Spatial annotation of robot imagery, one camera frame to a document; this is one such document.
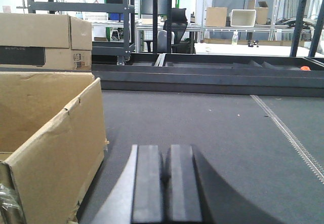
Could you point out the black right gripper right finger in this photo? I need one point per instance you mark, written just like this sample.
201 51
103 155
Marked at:
197 193

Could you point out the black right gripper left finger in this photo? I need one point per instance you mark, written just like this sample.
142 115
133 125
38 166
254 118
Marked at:
137 196

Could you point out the grey conveyor belt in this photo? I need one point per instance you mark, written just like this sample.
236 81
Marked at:
251 141

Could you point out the small brown box far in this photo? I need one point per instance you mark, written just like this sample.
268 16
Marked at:
261 11

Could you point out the black metal conveyor frame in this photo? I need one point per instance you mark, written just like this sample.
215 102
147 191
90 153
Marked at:
213 74

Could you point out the black metal rack cart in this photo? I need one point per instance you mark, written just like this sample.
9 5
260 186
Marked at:
123 50

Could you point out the black office chair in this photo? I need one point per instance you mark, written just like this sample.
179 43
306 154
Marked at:
178 27

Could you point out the large printed cardboard box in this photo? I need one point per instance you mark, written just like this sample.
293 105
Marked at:
45 41

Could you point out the plastic drink bottle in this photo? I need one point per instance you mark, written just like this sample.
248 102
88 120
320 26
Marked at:
234 40

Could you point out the brown box on table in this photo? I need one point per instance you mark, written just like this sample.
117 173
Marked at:
216 16

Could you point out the brown cardboard carton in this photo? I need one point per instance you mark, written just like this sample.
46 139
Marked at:
52 144

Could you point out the white plastic tub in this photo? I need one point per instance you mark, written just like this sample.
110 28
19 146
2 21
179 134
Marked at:
243 18

